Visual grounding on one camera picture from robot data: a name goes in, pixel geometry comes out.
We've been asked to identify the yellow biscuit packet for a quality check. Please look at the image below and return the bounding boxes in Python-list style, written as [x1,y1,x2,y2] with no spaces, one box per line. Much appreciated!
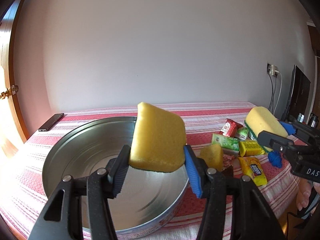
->
[239,140,265,157]

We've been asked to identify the yellow green scouring sponge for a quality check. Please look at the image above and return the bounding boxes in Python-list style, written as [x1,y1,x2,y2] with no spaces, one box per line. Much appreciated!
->
[244,106,289,141]

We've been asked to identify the yellow snack bag blue logo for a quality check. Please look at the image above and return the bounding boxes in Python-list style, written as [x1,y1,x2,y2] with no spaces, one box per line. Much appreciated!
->
[238,157,267,186]

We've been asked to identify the pink floral brown packet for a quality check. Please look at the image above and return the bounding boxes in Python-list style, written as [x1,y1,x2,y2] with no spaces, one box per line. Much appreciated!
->
[222,154,235,177]

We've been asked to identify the small green tissue pack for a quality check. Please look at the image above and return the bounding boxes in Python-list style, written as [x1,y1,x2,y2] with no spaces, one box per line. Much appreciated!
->
[234,127,249,141]

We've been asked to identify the large green tissue pack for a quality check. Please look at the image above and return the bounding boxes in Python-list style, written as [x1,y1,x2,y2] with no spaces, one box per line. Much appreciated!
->
[212,133,240,155]

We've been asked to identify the red snack packet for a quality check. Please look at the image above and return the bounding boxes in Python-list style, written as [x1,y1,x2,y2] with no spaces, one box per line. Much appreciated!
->
[219,119,243,137]

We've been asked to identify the small yellow sponge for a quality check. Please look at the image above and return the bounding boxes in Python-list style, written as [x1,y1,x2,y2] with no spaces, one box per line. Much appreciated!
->
[199,144,223,172]

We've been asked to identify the round silver metal tin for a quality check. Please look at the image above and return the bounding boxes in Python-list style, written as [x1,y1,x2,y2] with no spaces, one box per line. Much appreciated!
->
[42,116,188,239]

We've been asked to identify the yellow sponge with green base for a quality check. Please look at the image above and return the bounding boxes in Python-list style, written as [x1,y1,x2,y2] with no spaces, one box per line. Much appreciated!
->
[129,102,186,173]

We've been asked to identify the person's right hand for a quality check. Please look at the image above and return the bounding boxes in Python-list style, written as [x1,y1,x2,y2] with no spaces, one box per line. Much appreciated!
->
[296,178,320,211]

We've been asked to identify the small bottles on dresser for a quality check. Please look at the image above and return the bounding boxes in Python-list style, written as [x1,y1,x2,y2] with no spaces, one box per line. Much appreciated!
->
[297,113,304,123]

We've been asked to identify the steel thermos jug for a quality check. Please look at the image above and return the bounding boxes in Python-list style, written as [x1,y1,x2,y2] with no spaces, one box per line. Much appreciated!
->
[308,113,319,128]

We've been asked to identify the black flat television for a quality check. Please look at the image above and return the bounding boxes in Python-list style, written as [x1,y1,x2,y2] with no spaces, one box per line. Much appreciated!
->
[281,65,311,121]

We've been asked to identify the red white striped bedspread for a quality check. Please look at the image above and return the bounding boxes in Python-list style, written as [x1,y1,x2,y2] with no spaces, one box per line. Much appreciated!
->
[1,102,299,239]

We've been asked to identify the black smartphone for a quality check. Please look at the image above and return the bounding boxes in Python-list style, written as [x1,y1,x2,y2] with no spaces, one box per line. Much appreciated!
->
[38,113,65,132]

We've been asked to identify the wooden door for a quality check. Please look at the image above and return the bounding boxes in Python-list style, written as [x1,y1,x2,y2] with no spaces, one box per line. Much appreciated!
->
[1,0,29,158]

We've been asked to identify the black power cable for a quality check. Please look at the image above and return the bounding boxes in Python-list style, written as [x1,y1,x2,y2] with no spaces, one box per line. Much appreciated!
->
[267,73,277,111]

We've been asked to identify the white charging cable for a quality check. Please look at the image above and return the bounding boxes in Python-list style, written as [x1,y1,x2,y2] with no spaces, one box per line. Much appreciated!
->
[273,71,283,116]

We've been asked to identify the wall power socket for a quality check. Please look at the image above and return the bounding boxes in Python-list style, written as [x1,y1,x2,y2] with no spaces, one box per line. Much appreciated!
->
[267,63,279,76]

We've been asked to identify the brass door handle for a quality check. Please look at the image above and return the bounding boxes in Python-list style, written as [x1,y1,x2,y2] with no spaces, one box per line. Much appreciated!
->
[1,85,19,99]

